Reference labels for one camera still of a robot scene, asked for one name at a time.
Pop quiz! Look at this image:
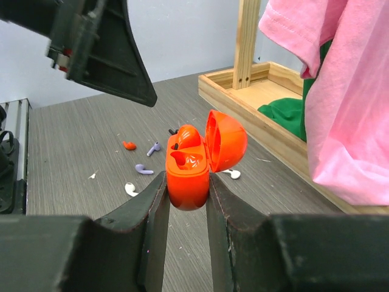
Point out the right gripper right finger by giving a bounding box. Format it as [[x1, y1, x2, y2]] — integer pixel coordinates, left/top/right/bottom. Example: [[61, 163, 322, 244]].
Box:
[[206, 175, 388, 291]]

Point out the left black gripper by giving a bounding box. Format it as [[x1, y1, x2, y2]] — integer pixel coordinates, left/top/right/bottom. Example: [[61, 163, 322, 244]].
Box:
[[1, 1, 157, 107]]

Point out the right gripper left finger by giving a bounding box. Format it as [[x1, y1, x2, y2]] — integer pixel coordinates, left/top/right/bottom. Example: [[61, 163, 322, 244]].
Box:
[[1, 172, 170, 291]]

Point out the orange earbud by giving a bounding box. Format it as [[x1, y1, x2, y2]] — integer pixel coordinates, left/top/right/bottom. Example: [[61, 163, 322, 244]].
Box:
[[123, 141, 137, 151], [174, 125, 201, 150]]

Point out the white earbud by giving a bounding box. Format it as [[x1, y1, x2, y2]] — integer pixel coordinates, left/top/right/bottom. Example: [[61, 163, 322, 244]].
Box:
[[125, 182, 138, 197], [222, 169, 241, 179]]

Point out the purple earbud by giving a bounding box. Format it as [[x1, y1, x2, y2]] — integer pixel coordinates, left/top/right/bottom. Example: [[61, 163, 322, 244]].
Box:
[[146, 142, 161, 157], [135, 164, 154, 175]]

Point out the black earbud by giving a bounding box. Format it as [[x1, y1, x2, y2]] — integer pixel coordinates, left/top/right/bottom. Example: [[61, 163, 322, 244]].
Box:
[[168, 129, 179, 135]]

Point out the wooden clothes rack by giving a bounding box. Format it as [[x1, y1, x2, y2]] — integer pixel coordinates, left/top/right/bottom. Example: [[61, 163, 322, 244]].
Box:
[[198, 1, 388, 214]]

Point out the green shirt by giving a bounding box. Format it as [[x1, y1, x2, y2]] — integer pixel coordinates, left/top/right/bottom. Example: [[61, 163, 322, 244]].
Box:
[[258, 39, 336, 141]]

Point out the pink shirt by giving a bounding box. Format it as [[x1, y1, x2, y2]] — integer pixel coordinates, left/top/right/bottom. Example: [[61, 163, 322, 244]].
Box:
[[259, 1, 388, 206]]

